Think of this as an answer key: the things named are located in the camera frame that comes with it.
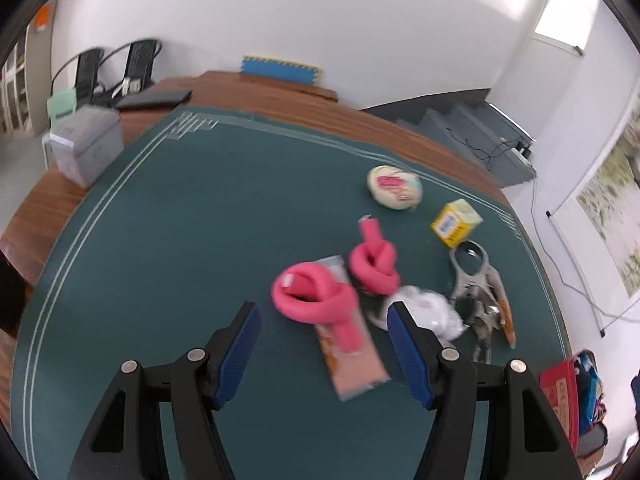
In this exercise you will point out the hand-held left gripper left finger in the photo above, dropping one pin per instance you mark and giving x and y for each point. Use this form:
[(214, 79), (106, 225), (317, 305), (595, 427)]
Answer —
[(239, 355)]

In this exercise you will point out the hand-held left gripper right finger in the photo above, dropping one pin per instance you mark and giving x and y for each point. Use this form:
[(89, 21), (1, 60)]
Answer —
[(411, 357)]

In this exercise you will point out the large pink foam knot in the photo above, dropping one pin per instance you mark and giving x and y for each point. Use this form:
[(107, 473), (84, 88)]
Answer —
[(330, 310)]

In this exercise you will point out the crumpled white plastic bag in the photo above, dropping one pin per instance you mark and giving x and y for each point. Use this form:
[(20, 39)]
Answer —
[(432, 310)]

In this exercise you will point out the pink orange snack packet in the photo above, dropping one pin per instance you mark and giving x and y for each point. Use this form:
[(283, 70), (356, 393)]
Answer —
[(356, 371)]

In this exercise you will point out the bunch of keys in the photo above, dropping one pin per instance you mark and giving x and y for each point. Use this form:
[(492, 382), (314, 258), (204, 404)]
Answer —
[(481, 332)]

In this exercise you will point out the small pink foam knot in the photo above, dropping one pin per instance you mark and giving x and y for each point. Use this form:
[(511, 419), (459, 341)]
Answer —
[(372, 261)]

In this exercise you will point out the grey metal tool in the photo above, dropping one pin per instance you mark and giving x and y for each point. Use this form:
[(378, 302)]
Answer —
[(470, 271)]

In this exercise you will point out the narrow orange packet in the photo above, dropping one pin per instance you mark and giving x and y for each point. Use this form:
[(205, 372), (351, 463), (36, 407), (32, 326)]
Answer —
[(506, 312)]

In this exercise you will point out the dark green table mat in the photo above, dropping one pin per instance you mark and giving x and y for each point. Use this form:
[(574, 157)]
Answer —
[(200, 235)]

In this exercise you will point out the small yellow box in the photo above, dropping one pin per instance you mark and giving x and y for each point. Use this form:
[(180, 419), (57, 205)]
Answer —
[(456, 222)]

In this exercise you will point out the red box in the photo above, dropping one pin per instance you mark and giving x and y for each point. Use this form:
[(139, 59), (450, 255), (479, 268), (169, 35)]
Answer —
[(562, 395)]

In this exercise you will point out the round white snack packet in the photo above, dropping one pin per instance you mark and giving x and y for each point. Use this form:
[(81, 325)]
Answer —
[(395, 187)]

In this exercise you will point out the colourful printed bag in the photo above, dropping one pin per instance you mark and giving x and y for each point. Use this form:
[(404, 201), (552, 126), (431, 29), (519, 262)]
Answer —
[(591, 385)]

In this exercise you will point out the grey translucent storage box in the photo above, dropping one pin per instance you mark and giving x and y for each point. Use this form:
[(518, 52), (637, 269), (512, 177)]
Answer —
[(85, 147)]

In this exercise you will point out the black laptop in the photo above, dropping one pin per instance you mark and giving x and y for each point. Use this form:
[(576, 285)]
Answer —
[(155, 98)]

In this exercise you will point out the blue foam mat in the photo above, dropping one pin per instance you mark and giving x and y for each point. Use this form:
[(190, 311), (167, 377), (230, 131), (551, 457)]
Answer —
[(280, 70)]

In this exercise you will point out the black chair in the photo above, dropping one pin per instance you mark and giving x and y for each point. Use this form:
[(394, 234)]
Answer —
[(140, 65), (87, 70)]

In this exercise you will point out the light green stool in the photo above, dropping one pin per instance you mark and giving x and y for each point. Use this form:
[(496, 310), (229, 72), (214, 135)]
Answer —
[(61, 105)]

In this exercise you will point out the white shelf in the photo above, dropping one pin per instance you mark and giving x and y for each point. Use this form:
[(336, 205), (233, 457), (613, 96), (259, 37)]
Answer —
[(14, 90)]

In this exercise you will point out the window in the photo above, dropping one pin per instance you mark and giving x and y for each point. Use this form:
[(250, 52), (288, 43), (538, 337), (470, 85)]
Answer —
[(565, 22)]

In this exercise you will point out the wall poster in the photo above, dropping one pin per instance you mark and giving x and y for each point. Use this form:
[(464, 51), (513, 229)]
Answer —
[(617, 200)]

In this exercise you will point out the orange wall sign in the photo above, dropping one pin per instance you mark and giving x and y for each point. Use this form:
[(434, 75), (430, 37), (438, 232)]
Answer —
[(42, 18)]

